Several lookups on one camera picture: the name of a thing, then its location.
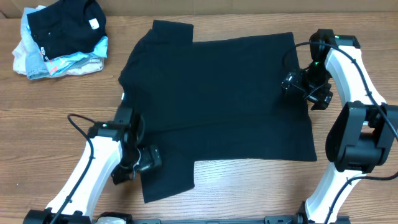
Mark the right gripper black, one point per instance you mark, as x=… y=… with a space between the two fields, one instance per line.
x=298 y=88

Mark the folded black shirt on pile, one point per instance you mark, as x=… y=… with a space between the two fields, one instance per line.
x=67 y=27

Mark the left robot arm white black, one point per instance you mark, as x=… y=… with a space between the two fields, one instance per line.
x=113 y=150

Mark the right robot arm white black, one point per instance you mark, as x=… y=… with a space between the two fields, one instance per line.
x=363 y=133

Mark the grey denim garment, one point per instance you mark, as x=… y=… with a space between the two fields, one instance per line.
x=32 y=62

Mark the black t-shirt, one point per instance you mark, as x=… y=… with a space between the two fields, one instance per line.
x=213 y=100

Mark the light blue printed garment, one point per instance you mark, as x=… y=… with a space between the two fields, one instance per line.
x=77 y=63

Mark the pale pink garment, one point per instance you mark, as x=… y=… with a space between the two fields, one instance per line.
x=18 y=56

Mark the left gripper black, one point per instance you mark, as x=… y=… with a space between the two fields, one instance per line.
x=144 y=162

